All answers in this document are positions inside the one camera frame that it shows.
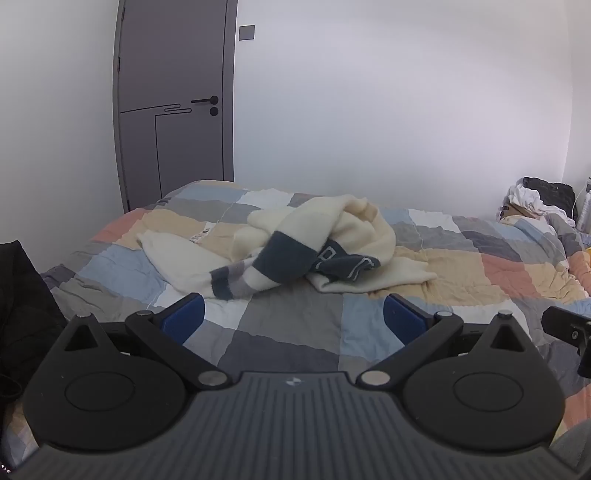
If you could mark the silver spray bottle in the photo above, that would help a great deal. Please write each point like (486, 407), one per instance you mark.
(585, 207)

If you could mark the grey door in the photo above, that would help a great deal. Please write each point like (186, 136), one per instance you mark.
(175, 152)

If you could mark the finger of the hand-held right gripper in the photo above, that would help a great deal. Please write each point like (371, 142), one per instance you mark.
(561, 321)

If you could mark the cream sweater with blue stripes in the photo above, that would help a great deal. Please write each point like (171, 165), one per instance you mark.
(295, 221)

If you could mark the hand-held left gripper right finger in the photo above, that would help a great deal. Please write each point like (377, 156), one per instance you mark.
(402, 319)

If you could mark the cardboard box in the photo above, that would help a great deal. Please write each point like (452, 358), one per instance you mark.
(512, 212)

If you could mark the black jacket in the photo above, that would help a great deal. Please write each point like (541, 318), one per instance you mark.
(27, 314)

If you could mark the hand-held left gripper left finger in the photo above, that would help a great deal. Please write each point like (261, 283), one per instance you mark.
(183, 319)

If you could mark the white crumpled cloth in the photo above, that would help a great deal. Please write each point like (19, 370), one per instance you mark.
(526, 198)

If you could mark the grey wall switch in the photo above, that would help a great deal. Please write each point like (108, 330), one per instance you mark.
(247, 32)

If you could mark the patchwork checked quilt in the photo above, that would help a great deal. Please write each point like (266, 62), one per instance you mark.
(295, 337)

